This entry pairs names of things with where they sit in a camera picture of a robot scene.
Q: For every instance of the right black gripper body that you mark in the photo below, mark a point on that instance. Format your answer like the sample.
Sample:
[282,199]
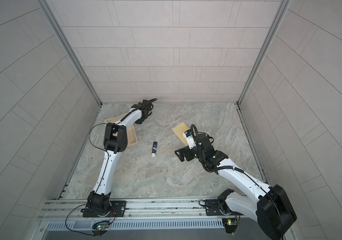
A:
[190,154]

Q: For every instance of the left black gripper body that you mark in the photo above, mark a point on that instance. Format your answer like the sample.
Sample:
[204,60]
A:
[141,121]

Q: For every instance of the yellow paper envelope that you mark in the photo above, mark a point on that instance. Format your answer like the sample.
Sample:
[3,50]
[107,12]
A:
[179,131]

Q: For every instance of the beige decorated letter paper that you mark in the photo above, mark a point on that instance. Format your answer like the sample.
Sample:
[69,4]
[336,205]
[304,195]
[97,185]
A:
[132,137]

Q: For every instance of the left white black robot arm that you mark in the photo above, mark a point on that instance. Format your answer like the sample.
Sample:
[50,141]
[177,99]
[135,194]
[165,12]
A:
[115,142]

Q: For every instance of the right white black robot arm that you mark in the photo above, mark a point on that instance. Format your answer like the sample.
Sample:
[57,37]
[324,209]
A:
[269,206]

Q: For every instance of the blue white glue stick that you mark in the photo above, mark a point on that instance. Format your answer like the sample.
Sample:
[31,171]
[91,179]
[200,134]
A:
[154,149]

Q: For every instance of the right green circuit board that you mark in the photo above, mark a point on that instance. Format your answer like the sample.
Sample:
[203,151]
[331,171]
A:
[230,225]

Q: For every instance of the green circuit board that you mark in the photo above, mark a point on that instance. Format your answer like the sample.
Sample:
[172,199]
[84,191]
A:
[100,228]
[230,225]

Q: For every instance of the left green circuit board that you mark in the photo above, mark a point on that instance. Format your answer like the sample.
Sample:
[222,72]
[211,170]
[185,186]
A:
[100,228]

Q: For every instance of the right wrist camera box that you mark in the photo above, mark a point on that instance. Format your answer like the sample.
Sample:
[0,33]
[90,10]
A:
[188,135]

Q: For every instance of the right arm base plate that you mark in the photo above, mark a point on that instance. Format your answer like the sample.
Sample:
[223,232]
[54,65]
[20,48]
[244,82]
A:
[212,208]

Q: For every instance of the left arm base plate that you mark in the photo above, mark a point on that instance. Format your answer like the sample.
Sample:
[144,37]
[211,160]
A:
[118,207]

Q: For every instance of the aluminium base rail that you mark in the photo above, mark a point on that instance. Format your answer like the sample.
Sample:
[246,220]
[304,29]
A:
[157,208]

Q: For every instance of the white slotted cable duct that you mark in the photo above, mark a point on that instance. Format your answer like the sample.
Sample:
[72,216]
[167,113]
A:
[143,224]

